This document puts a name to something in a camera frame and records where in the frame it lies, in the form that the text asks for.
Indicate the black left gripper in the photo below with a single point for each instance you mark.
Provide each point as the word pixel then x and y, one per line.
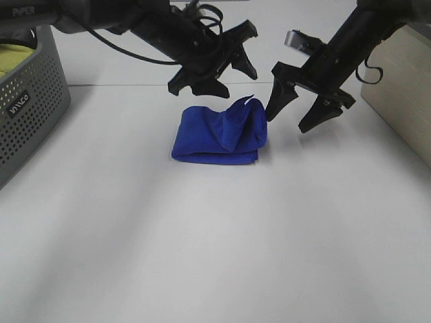
pixel 202 54

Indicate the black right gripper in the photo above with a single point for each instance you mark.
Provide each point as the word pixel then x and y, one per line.
pixel 323 73

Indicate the blue towel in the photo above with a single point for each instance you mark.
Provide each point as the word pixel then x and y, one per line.
pixel 230 137

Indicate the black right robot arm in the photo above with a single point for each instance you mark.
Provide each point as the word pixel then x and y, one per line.
pixel 376 21

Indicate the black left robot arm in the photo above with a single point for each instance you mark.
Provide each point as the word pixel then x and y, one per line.
pixel 20 18

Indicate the beige storage box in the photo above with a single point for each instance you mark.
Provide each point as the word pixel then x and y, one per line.
pixel 402 97

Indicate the grey perforated laundry basket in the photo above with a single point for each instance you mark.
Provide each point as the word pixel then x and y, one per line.
pixel 34 98

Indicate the yellow-green towel in basket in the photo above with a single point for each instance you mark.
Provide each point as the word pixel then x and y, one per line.
pixel 13 55

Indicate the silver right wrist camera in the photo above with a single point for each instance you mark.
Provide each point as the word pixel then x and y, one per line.
pixel 303 43

